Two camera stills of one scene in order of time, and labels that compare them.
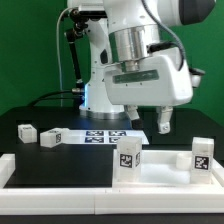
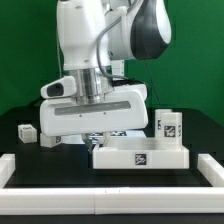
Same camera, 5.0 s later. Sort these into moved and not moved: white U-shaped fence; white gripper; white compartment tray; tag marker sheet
Moved: white gripper; white compartment tray
Not moved: tag marker sheet; white U-shaped fence
